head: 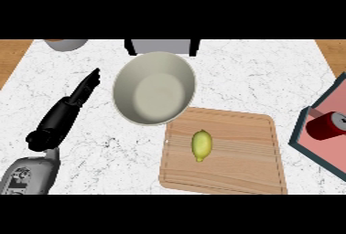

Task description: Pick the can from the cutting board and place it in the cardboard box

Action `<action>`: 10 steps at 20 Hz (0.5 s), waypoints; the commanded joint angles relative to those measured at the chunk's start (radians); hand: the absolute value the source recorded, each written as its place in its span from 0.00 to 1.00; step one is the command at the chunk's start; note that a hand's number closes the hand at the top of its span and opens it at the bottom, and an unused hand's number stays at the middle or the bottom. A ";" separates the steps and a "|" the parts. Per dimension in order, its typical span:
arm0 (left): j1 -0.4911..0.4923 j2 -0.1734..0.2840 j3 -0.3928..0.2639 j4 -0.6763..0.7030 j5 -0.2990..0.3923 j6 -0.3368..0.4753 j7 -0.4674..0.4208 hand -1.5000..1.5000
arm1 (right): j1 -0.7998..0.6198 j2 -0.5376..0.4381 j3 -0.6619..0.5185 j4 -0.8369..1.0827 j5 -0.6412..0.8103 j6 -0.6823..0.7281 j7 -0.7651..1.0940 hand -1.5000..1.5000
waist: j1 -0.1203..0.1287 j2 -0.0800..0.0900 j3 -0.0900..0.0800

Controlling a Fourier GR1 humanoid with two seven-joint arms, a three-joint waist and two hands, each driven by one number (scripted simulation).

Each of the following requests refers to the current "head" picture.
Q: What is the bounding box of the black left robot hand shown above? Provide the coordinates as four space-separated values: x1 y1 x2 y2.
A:
23 68 101 153

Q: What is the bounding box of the small grey bowl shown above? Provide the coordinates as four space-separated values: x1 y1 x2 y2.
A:
42 39 88 52

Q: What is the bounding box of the pink box with teal rim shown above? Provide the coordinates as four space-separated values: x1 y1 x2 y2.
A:
288 71 346 183

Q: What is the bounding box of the large white bowl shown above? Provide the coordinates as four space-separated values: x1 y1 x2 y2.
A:
110 50 196 126

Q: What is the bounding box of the red can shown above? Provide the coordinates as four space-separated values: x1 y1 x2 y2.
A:
305 111 346 142

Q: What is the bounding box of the wooden cutting board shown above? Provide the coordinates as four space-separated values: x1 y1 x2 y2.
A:
158 106 289 196

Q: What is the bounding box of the yellow lemon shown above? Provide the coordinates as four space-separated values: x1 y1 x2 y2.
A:
190 129 212 163

